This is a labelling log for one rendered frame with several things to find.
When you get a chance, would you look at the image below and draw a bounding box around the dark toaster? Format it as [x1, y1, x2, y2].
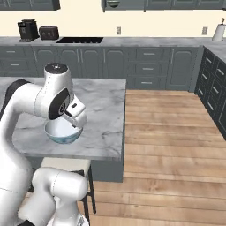
[38, 25, 60, 41]

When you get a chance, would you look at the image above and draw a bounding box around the grey lower cupboard run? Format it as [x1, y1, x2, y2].
[0, 45, 205, 92]

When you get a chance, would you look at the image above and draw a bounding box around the stool with cream seat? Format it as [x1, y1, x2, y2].
[40, 157, 98, 226]

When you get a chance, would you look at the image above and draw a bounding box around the black coffee machine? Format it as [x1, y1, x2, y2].
[17, 19, 41, 43]

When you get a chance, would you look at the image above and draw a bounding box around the white and blue bowl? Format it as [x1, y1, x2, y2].
[43, 117, 84, 145]

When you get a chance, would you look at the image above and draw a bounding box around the dark lower drawer run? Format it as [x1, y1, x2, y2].
[193, 46, 226, 140]

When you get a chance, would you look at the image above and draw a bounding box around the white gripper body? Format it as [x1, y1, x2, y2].
[61, 109, 88, 130]

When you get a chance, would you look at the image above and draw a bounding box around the grey upper cupboard run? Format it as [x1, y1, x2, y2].
[101, 0, 226, 13]
[0, 0, 62, 12]

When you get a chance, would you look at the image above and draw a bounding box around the grey marble-topped dining counter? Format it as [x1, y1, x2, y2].
[0, 76, 127, 184]

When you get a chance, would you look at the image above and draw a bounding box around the grey cupboard run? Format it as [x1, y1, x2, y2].
[0, 0, 62, 12]
[0, 45, 205, 92]
[101, 0, 226, 13]

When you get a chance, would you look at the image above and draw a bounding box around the dark green bowl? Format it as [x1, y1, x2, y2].
[106, 0, 121, 9]

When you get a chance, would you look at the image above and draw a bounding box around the black hob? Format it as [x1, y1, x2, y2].
[55, 36, 105, 45]

